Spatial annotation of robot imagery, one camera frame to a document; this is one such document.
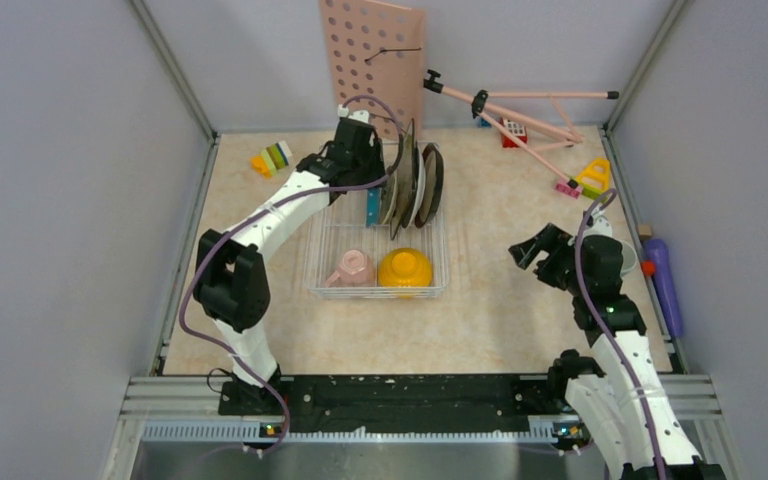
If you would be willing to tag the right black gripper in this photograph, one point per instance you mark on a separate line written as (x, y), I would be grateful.
(551, 239)

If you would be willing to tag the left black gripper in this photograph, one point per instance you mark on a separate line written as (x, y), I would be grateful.
(374, 153)

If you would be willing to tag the blue rimmed bowl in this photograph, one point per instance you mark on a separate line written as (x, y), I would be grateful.
(373, 206)

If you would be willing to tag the small cream saucer plate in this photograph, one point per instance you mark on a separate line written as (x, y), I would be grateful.
(388, 199)

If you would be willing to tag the square floral plate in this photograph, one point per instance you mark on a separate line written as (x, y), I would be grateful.
(407, 182)

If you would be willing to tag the white plate red characters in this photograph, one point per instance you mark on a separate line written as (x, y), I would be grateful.
(419, 178)

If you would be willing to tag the blue white mug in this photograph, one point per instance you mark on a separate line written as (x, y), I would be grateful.
(629, 258)

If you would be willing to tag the dark red rimmed plate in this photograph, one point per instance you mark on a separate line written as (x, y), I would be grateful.
(434, 167)

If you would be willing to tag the white wire dish rack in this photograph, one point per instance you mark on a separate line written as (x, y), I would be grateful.
(347, 226)

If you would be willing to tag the white pink handled cup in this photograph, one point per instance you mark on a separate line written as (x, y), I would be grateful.
(354, 269)

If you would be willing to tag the orange yellow bowl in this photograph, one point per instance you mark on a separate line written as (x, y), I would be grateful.
(405, 267)

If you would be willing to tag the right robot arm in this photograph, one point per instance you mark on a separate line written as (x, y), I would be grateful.
(616, 390)

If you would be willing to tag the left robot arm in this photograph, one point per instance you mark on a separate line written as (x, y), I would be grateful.
(230, 282)

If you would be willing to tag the pink toy block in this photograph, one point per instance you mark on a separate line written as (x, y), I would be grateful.
(569, 188)

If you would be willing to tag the stacked colourful toy blocks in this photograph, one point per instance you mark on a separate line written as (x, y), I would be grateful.
(272, 159)

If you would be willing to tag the yellow green toy block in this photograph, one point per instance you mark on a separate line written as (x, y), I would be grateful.
(595, 178)

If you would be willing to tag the pink pegboard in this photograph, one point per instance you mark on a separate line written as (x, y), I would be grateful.
(377, 49)

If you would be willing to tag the red white toy block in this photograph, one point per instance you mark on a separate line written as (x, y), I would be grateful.
(515, 129)

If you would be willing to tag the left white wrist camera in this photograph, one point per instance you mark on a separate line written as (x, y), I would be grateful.
(347, 115)

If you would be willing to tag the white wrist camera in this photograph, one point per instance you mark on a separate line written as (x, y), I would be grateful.
(598, 224)
(347, 115)

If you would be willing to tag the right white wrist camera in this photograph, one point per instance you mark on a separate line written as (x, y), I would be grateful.
(598, 224)

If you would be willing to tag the purple handled tool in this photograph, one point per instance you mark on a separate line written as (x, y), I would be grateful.
(656, 266)

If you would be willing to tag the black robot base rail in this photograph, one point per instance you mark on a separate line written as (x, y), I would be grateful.
(524, 408)

